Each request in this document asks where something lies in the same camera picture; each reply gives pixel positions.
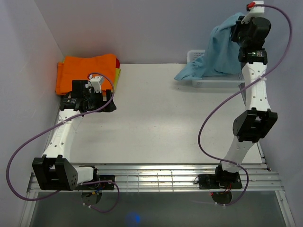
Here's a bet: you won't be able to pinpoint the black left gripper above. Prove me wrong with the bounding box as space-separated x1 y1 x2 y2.
84 89 116 113

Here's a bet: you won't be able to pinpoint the light blue trousers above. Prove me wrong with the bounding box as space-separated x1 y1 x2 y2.
174 12 244 81

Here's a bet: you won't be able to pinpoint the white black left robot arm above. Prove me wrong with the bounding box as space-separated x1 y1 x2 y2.
32 75 116 191

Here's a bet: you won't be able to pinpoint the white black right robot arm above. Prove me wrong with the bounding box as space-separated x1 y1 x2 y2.
214 16 277 188

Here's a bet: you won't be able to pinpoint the folded red trousers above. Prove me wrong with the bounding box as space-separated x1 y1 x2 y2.
116 58 120 69

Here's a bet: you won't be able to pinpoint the folded orange trousers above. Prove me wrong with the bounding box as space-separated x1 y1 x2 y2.
55 53 121 96

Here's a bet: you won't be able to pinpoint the white perforated plastic basket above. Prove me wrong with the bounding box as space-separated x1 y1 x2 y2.
187 50 245 88

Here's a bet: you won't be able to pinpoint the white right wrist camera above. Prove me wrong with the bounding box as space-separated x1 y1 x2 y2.
241 0 265 24

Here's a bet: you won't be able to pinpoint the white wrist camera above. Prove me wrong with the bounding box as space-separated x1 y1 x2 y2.
241 0 265 24
88 73 104 93

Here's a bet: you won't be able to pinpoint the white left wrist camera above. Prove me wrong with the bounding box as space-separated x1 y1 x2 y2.
88 73 104 93

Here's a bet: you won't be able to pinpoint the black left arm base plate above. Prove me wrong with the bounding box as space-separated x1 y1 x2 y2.
76 175 116 191

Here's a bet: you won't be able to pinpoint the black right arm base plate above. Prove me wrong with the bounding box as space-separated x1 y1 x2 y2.
198 174 242 189

